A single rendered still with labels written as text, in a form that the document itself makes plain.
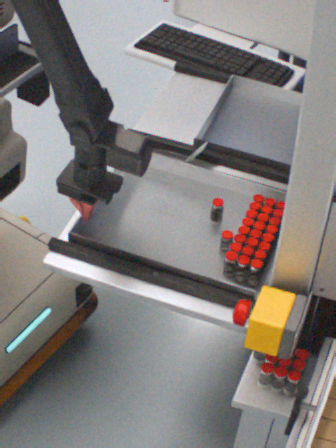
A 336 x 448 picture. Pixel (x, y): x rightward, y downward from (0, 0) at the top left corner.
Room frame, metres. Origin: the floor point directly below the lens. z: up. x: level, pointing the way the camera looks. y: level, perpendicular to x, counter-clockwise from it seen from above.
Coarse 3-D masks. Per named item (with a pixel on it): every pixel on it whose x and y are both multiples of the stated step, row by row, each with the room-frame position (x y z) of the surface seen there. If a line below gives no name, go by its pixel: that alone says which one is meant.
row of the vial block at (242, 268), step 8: (272, 200) 1.11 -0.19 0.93; (264, 208) 1.09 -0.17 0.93; (272, 208) 1.09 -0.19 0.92; (264, 216) 1.07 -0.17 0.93; (272, 216) 1.10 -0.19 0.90; (256, 224) 1.04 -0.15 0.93; (264, 224) 1.05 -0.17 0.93; (256, 232) 1.02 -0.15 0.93; (264, 232) 1.04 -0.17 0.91; (248, 240) 1.00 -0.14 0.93; (256, 240) 1.00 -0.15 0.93; (248, 248) 0.98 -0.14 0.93; (256, 248) 1.00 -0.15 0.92; (240, 256) 0.96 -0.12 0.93; (248, 256) 0.97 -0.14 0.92; (240, 264) 0.95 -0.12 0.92; (248, 264) 0.95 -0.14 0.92; (240, 272) 0.95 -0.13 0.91; (248, 272) 0.96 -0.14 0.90; (240, 280) 0.95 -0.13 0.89
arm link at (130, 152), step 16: (80, 128) 1.00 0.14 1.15; (112, 128) 1.05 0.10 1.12; (80, 144) 1.01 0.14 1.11; (96, 144) 1.02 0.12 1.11; (112, 144) 1.02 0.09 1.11; (128, 144) 1.02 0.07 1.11; (144, 144) 1.02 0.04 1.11; (112, 160) 1.02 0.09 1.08; (128, 160) 1.01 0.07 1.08; (144, 160) 1.02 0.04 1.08
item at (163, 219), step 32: (160, 160) 1.23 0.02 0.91; (128, 192) 1.16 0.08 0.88; (160, 192) 1.16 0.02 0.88; (192, 192) 1.17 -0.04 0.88; (224, 192) 1.17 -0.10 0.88; (256, 192) 1.16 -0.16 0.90; (96, 224) 1.07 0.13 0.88; (128, 224) 1.07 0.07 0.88; (160, 224) 1.08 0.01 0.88; (192, 224) 1.08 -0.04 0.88; (224, 224) 1.09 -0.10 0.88; (128, 256) 0.97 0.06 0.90; (160, 256) 1.00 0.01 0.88; (192, 256) 1.00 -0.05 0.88; (224, 288) 0.92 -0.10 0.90; (256, 288) 0.94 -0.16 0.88
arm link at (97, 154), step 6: (78, 150) 1.04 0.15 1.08; (84, 150) 1.03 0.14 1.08; (90, 150) 1.03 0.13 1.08; (96, 150) 1.03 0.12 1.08; (102, 150) 1.04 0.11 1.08; (108, 150) 1.03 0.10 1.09; (78, 156) 1.04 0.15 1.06; (84, 156) 1.03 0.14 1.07; (90, 156) 1.03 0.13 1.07; (96, 156) 1.03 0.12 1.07; (102, 156) 1.04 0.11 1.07; (84, 162) 1.03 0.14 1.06; (90, 162) 1.03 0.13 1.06; (96, 162) 1.03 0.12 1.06; (102, 162) 1.04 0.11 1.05
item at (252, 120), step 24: (240, 96) 1.50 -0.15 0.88; (264, 96) 1.51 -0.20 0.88; (288, 96) 1.49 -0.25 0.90; (216, 120) 1.40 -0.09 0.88; (240, 120) 1.41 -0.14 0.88; (264, 120) 1.42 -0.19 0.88; (288, 120) 1.42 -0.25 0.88; (216, 144) 1.28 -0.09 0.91; (240, 144) 1.33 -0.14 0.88; (264, 144) 1.33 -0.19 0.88; (288, 144) 1.34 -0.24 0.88; (288, 168) 1.23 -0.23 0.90
